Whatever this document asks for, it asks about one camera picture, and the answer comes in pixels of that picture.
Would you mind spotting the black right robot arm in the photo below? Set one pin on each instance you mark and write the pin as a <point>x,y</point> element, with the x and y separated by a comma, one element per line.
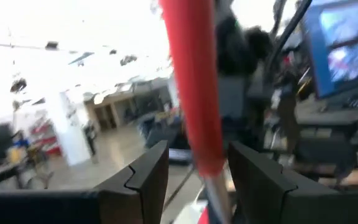
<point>232,46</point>

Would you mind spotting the white pillar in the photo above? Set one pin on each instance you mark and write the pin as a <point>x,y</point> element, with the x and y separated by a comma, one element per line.
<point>71,137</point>

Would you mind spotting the black aluminium rig frame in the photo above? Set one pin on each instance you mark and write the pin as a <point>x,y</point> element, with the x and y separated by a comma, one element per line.
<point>289,34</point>

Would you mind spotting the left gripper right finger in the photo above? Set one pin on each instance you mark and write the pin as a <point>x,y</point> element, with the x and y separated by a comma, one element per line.
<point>259,193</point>

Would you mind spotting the red spoon with steel shaft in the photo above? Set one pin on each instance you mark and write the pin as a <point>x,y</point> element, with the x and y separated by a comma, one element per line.
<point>194,93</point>

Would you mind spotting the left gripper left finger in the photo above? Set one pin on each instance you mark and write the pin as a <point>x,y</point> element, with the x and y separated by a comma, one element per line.
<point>141,193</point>

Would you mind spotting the computer monitor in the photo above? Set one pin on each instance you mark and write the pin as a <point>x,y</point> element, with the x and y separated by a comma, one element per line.
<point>346,46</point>

